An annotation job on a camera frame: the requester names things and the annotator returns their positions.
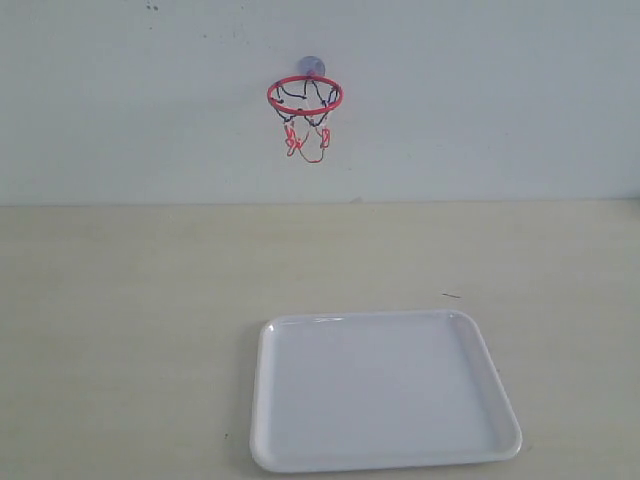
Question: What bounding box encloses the red mini basketball hoop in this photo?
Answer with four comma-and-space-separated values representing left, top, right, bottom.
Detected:
266, 74, 344, 164

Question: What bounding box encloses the white plastic tray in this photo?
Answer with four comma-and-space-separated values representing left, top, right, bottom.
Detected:
249, 309, 523, 474

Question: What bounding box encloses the clear suction cup mount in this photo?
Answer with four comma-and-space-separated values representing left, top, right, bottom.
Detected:
297, 56, 326, 77

